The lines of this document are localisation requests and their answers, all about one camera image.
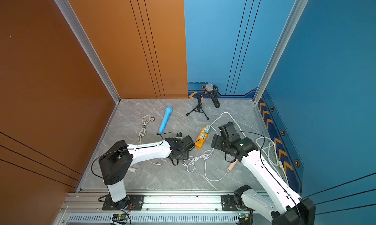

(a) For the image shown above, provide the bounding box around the beige cable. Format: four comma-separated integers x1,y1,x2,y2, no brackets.
137,115,155,145

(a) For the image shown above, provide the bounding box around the green circuit board right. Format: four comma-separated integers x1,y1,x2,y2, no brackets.
237,213,254,225

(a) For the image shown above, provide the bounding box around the white cylinder object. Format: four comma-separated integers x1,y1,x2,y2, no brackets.
127,167,137,173

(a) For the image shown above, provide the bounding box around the orange power strip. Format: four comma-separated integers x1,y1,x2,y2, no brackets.
195,127,209,149

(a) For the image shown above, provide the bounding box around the teal charger cube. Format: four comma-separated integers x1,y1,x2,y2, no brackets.
204,125,211,134

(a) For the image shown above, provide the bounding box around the white power strip cord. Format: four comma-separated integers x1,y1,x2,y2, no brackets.
210,111,290,190

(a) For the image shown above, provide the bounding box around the black tripod stand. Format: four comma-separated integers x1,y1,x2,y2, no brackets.
186,92,209,120

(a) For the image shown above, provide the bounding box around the green circuit board left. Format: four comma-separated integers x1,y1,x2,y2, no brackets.
111,213,132,225

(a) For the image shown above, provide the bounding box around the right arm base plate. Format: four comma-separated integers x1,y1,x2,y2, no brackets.
220,194,245,211

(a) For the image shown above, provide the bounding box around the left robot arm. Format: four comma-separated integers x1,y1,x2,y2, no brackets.
96,133,195,210

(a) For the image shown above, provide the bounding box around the aluminium front rail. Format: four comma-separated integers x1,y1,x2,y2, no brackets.
54,189,271,225

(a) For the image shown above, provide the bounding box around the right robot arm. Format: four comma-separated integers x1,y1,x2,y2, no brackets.
211,122,316,225

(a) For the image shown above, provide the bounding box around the green circuit board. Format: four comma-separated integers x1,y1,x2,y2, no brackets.
111,213,132,225
237,213,254,225

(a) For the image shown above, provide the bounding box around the blue cylindrical device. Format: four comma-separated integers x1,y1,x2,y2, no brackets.
158,106,172,134

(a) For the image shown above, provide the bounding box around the pink electric toothbrush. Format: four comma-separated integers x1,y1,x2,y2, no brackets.
227,160,238,172

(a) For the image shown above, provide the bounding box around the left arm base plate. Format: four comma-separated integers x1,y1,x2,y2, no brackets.
99,194,145,212

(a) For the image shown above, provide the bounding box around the black microphone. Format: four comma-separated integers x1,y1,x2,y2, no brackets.
205,83,220,108

